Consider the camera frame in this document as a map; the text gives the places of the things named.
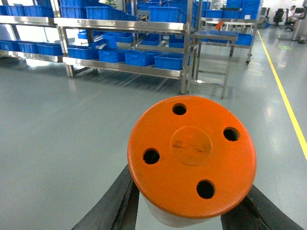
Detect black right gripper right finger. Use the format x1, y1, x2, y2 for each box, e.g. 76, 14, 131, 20
221, 185, 302, 230

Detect empty blue bin left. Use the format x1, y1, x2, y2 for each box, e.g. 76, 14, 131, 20
98, 50, 129, 63

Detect stainless steel flow rack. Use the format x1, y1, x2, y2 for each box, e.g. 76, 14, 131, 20
0, 0, 199, 93

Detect empty blue bin middle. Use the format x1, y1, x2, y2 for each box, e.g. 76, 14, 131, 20
125, 50, 162, 67

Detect empty blue bin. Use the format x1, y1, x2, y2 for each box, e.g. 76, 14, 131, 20
98, 50, 129, 63
125, 50, 162, 67

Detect orange cylindrical cap 4680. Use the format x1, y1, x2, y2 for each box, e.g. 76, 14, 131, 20
127, 95, 256, 228

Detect small stainless steel table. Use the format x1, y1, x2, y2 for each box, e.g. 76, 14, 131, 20
187, 29, 238, 99

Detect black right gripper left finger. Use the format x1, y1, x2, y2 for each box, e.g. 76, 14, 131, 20
73, 166, 140, 230

